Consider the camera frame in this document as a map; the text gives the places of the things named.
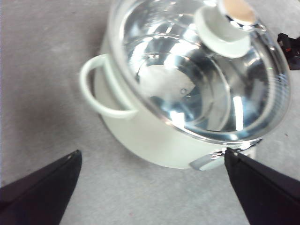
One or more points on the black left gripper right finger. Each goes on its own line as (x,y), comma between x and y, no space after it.
(264,194)

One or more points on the pale green electric cooking pot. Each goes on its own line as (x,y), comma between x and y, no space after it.
(150,145)

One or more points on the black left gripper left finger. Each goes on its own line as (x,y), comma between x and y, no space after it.
(39,199)

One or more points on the glass lid with green knob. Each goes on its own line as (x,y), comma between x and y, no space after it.
(222,37)

